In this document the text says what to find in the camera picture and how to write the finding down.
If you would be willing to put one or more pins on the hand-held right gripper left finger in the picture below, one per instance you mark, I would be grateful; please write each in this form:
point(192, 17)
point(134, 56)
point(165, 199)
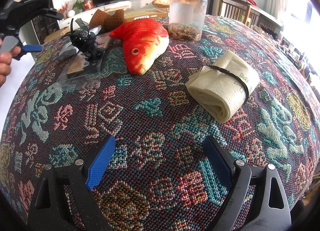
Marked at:
point(100, 163)

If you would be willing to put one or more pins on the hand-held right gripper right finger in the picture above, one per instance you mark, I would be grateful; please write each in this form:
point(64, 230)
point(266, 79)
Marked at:
point(218, 163)

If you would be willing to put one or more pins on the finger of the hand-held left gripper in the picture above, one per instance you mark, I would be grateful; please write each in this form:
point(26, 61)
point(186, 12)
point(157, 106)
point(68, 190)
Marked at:
point(32, 48)
point(53, 14)

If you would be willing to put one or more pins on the black ribbon hair bow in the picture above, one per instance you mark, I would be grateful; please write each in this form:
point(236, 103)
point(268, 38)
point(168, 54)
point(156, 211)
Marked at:
point(86, 38)

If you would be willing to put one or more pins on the brown knitted pouch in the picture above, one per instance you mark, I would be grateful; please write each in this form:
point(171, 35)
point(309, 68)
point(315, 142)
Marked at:
point(96, 19)
point(113, 20)

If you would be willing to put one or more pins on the cream cloth bag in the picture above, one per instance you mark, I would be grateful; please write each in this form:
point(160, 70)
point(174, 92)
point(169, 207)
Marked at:
point(220, 90)

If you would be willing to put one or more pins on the orange fish plush toy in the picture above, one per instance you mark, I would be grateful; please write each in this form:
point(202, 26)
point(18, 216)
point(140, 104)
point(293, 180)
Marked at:
point(142, 43)

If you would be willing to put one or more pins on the person's left hand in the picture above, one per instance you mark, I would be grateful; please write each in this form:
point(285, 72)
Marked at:
point(5, 64)

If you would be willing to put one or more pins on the red flower arrangement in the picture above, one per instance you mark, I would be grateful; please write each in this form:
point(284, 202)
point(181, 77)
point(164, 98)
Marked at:
point(63, 9)

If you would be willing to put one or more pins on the white round vase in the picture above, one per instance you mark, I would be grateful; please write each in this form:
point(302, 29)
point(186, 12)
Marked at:
point(70, 13)

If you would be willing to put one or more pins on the dark glass display cabinet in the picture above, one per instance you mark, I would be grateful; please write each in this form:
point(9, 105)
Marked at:
point(37, 29)

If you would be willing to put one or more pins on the brown cardboard box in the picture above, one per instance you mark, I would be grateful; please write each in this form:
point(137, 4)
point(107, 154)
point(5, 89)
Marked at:
point(53, 36)

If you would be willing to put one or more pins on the green leafy plant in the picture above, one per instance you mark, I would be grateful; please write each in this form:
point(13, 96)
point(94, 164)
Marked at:
point(78, 5)

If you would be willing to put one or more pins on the red gift box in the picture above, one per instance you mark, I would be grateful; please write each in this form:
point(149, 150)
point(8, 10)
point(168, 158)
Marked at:
point(88, 3)

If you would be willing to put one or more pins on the patterned woven blanket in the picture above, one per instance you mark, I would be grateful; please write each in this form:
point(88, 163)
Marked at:
point(150, 125)

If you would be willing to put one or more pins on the wooden stool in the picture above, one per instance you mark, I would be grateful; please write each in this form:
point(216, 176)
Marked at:
point(117, 8)

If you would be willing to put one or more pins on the white television cabinet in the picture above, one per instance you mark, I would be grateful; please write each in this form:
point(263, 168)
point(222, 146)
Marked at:
point(140, 2)

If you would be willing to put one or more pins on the flat yellow cardboard box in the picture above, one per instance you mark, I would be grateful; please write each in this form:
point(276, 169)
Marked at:
point(142, 14)

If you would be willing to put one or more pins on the orange rocking chair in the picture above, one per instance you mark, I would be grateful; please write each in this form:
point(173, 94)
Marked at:
point(161, 0)

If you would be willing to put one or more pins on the clear plastic jar black lid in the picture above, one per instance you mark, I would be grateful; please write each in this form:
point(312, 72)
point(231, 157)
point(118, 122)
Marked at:
point(185, 13)

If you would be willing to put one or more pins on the clutter of small household things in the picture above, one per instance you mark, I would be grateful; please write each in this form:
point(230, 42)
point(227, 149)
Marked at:
point(292, 50)

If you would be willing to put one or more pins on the wooden chair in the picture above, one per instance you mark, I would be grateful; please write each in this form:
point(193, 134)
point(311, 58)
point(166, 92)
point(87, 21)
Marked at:
point(250, 13)

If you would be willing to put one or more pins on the red cloth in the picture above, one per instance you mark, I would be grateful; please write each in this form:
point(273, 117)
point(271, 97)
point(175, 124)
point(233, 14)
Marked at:
point(251, 1)

